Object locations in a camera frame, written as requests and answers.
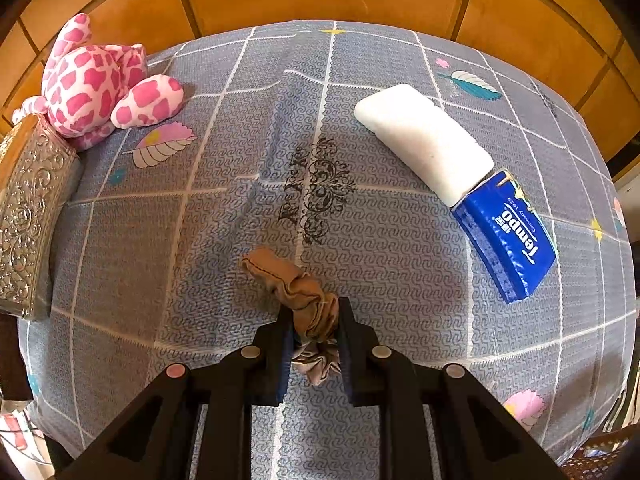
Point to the silver embossed box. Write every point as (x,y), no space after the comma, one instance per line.
(30,220)

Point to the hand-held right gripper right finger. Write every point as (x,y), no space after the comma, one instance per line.
(345,355)

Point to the brown stocking sock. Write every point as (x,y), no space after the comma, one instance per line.
(300,290)

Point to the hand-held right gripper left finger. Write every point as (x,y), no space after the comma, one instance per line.
(285,355)

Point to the pink spotted plush toy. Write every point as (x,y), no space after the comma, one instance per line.
(85,85)

